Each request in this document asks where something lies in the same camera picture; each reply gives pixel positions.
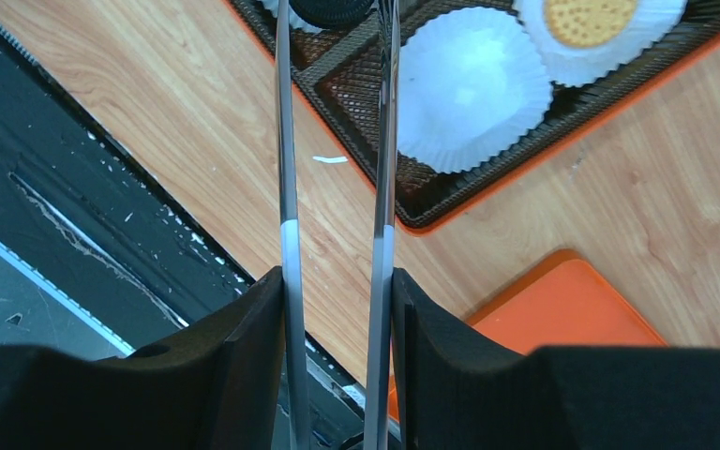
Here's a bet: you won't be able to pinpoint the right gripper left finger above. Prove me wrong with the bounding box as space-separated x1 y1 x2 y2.
0 267 284 449

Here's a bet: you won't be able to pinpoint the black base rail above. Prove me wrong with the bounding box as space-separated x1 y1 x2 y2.
0 24 363 449

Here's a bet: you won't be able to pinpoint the black sandwich cookie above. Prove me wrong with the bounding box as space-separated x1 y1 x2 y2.
289 0 375 29

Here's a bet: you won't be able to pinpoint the orange box lid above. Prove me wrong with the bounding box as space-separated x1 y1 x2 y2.
392 249 665 438

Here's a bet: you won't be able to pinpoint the round orange biscuit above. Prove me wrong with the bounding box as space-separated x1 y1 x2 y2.
543 0 639 49

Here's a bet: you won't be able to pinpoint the metal tweezers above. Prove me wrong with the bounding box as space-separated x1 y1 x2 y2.
275 1 400 449

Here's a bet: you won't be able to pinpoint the orange compartment cookie box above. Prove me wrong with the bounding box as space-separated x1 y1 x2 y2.
229 1 720 233

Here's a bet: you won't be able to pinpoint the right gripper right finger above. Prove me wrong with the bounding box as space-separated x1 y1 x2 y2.
392 268 720 449

